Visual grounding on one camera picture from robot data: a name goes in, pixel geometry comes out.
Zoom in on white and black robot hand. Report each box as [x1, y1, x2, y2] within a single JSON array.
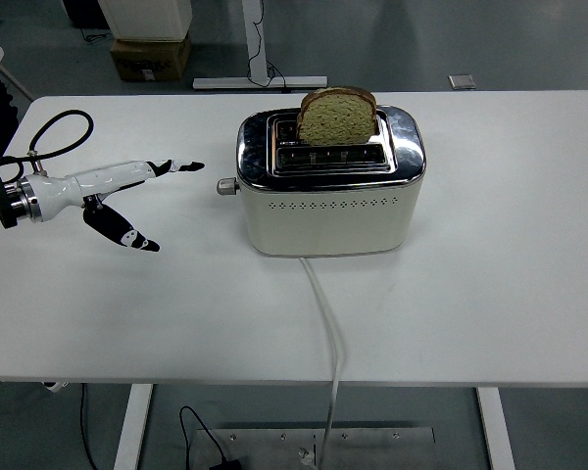
[[26, 159, 206, 254]]

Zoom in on white toaster with chrome lid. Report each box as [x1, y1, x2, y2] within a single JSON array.
[[235, 105, 428, 259]]

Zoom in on brown cardboard box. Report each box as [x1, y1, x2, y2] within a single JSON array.
[[110, 32, 193, 82]]

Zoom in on large white box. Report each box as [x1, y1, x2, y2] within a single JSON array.
[[97, 0, 195, 42]]

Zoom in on black box on floor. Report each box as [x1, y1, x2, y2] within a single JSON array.
[[62, 0, 112, 29]]

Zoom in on white T-shaped stand leg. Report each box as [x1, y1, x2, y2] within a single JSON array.
[[192, 0, 329, 92]]

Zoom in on brown bread slice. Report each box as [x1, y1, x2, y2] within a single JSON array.
[[296, 86, 378, 147]]

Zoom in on white table leg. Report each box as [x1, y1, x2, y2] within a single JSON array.
[[474, 387, 516, 470], [112, 383, 154, 470]]

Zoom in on grey metal plate with screws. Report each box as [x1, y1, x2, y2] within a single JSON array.
[[195, 426, 436, 470]]

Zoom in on short black floor cable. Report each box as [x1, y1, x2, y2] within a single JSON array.
[[79, 27, 114, 45]]

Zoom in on black cable on stand leg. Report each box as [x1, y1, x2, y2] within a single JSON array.
[[246, 0, 293, 93]]

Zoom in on thin black hanging cable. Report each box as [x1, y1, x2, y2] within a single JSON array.
[[79, 383, 102, 470]]

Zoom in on white toaster power cable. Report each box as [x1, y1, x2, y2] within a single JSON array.
[[296, 257, 348, 466]]

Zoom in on black cable with power adapter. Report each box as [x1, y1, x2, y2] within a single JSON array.
[[178, 404, 244, 470]]

